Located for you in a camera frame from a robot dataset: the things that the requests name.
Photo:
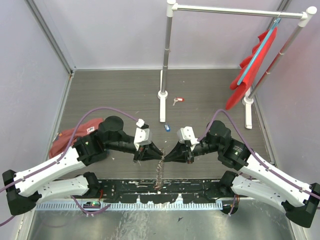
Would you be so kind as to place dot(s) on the white clothes rack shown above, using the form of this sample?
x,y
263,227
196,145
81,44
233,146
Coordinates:
x,y
277,15

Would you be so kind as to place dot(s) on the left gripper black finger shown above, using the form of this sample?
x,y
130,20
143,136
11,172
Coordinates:
x,y
151,157
152,151

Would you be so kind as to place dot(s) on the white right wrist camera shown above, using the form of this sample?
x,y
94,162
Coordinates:
x,y
187,134

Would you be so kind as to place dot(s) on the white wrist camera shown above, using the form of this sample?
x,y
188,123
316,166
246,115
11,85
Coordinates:
x,y
143,136
187,134

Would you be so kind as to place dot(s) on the key with red tag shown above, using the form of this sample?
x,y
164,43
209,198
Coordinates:
x,y
178,99

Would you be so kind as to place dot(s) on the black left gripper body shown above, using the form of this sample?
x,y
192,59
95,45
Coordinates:
x,y
123,145

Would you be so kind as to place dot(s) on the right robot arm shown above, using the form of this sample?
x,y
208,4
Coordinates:
x,y
249,175

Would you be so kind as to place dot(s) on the metal disc with keyrings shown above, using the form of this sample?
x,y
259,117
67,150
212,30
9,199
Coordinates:
x,y
160,172

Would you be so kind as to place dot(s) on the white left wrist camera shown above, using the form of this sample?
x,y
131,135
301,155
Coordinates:
x,y
143,136

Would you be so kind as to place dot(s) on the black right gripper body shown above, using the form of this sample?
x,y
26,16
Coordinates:
x,y
204,147

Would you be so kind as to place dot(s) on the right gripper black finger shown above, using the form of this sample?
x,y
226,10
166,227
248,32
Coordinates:
x,y
175,158
178,152

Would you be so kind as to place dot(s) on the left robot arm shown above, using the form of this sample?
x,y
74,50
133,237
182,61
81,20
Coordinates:
x,y
25,189

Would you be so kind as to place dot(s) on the red cloth on hanger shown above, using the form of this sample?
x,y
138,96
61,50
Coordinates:
x,y
240,90

